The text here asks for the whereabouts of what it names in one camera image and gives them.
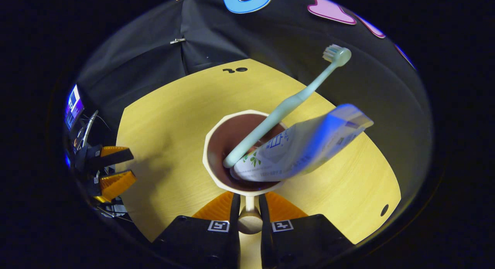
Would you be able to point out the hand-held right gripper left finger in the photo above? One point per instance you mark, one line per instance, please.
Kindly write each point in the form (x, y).
(193, 242)

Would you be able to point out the white toothpaste tube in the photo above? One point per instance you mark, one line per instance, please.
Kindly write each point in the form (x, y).
(305, 149)

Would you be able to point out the beige cup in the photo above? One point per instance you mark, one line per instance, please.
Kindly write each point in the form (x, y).
(220, 145)

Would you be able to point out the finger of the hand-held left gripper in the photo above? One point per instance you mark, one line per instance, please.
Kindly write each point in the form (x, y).
(110, 156)
(116, 184)

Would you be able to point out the black backdrop cloth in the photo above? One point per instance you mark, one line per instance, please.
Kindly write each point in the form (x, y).
(154, 56)

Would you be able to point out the pale green toothbrush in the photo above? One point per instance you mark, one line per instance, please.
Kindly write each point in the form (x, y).
(294, 103)

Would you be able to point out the metal clip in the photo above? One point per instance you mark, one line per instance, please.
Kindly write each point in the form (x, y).
(178, 40)

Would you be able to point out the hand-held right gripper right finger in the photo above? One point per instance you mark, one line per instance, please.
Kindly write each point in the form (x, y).
(309, 242)

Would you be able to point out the computer monitor screen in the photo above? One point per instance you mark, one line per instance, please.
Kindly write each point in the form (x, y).
(73, 106)

